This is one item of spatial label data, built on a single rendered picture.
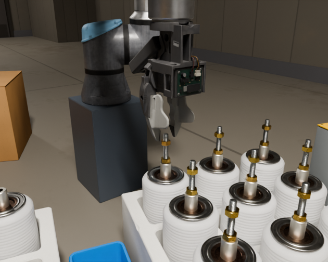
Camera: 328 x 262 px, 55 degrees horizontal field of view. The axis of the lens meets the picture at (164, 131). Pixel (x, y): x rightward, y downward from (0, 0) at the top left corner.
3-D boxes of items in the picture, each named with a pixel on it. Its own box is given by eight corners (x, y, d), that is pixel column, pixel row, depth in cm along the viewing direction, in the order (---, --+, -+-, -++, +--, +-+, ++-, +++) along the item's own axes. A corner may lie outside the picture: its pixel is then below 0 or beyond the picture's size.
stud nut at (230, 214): (226, 219, 40) (227, 213, 40) (222, 211, 42) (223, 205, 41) (241, 217, 40) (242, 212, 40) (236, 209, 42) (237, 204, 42)
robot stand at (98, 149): (77, 179, 112) (67, 96, 101) (122, 165, 122) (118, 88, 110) (99, 203, 98) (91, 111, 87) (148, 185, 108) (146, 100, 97)
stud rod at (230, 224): (226, 250, 43) (230, 202, 40) (224, 245, 44) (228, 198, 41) (233, 249, 43) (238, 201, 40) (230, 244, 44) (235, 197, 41)
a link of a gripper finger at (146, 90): (141, 117, 56) (146, 67, 53) (137, 115, 57) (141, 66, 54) (163, 116, 59) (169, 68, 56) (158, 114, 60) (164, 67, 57)
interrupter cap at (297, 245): (334, 240, 47) (335, 237, 46) (303, 262, 43) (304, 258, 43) (289, 214, 53) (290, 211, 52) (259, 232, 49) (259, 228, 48)
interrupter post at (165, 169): (163, 181, 63) (163, 166, 61) (157, 175, 65) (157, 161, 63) (174, 177, 64) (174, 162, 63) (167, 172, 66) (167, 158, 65)
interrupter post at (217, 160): (224, 168, 68) (225, 154, 66) (215, 170, 67) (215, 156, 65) (218, 163, 70) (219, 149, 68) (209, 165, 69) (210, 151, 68)
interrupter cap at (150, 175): (159, 190, 59) (159, 187, 59) (140, 173, 65) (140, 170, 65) (191, 180, 63) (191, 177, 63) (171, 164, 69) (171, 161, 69)
